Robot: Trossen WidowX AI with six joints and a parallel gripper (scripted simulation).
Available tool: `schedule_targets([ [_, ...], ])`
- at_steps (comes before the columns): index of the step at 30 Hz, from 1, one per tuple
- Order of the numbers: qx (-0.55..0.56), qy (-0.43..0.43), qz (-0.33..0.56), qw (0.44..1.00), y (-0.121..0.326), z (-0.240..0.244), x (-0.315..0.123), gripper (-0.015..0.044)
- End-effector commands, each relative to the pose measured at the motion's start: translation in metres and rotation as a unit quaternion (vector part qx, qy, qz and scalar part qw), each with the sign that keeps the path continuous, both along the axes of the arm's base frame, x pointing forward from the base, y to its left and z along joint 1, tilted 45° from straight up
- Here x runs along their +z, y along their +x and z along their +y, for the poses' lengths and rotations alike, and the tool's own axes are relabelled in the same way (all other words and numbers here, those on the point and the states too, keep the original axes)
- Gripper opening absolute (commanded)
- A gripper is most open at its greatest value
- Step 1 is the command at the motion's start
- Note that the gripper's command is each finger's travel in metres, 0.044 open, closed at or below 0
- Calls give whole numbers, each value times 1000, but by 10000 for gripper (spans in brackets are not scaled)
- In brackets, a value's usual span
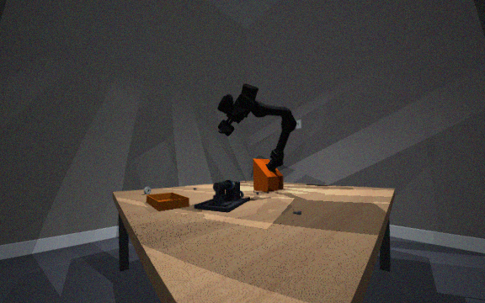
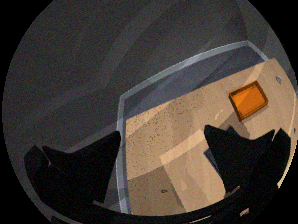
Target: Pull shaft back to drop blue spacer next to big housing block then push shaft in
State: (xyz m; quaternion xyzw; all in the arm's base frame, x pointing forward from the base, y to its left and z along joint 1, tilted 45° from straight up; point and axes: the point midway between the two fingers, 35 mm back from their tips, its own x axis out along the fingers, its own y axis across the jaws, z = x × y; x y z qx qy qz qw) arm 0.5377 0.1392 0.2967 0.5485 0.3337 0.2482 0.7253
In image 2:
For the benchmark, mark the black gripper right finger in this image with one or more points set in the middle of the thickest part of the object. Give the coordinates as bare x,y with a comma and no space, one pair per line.
234,154

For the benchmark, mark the orange rectangular tray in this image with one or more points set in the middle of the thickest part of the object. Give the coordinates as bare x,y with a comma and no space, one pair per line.
248,99

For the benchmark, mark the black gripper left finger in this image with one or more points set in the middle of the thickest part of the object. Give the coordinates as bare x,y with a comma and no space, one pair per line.
89,167

